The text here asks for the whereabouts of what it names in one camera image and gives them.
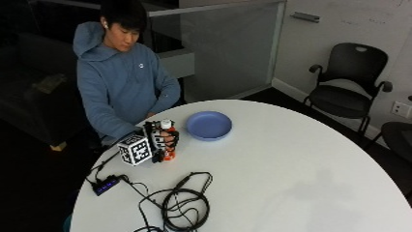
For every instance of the white earbud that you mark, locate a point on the white earbud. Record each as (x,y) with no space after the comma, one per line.
(104,23)

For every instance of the person in blue hoodie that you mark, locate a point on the person in blue hoodie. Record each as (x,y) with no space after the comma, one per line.
(116,83)

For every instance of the white marker cube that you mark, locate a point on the white marker cube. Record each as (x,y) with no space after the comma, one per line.
(136,150)

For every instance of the black office chair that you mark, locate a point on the black office chair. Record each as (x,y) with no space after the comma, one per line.
(346,93)

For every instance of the black usb hub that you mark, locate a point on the black usb hub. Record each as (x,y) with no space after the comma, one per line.
(106,185)

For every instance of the white wall socket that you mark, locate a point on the white wall socket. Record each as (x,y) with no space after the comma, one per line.
(402,109)

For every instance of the frosted glass partition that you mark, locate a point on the frosted glass partition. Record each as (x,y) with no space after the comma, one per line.
(227,48)

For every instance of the blue plate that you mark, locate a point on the blue plate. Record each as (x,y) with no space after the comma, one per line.
(208,125)

